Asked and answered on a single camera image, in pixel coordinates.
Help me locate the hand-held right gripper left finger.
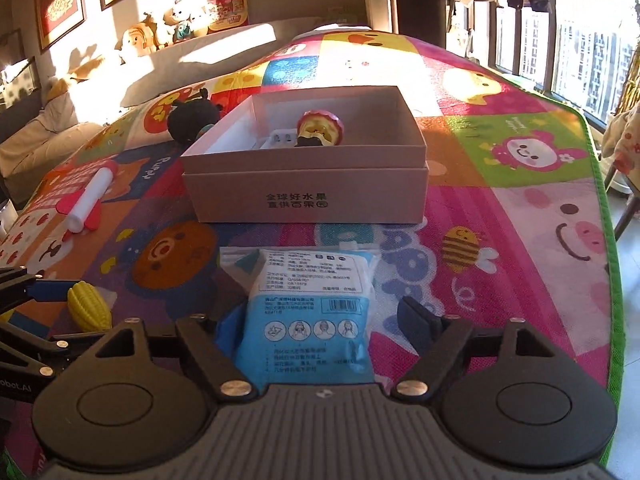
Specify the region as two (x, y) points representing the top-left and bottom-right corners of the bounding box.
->
(100, 305), (258, 403)

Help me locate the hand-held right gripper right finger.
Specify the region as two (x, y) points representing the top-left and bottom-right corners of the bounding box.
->
(391, 296), (543, 403)

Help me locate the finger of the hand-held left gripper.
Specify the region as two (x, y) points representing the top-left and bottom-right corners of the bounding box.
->
(0, 311), (108, 378)
(0, 267), (69, 312)

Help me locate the yellow corn toy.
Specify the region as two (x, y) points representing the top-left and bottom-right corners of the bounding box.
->
(67, 282), (114, 332)

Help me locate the blue face mask packet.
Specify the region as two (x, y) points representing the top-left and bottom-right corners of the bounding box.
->
(220, 247), (379, 387)

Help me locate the white red toy rocket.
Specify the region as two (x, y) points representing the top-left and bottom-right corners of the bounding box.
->
(56, 160), (120, 234)

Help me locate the pink cardboard box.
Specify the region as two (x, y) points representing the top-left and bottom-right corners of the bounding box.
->
(180, 85), (430, 224)

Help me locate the black plush toy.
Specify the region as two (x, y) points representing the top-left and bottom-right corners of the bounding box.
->
(167, 87), (224, 142)

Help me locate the colourful cartoon play mat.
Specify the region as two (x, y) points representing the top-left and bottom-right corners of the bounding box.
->
(0, 30), (628, 480)

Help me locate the beige bedding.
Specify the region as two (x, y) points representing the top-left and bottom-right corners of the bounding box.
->
(0, 74), (108, 201)

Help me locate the white plastic block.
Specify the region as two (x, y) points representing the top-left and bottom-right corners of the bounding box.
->
(257, 130), (296, 151)

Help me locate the yellow cushion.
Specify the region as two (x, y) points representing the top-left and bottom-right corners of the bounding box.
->
(46, 76), (77, 105)

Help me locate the tan plush doll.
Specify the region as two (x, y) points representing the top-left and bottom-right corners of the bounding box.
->
(119, 22), (158, 59)

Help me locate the grey long pillow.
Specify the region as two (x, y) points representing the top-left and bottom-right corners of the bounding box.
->
(70, 21), (375, 111)

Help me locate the floral cloth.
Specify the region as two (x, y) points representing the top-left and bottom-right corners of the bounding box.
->
(612, 106), (640, 177)

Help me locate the cream plush toy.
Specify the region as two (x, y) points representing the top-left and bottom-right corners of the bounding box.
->
(144, 10), (174, 50)

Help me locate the small framed red picture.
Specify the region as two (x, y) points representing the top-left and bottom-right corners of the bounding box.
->
(33, 0), (89, 52)

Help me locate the teal dressed plush bear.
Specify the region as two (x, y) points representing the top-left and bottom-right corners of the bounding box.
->
(170, 0), (197, 44)

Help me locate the white plush toy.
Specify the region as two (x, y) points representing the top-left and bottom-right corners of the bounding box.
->
(189, 7), (212, 38)

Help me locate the small digital clock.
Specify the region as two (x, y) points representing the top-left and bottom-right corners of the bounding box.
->
(326, 6), (372, 29)

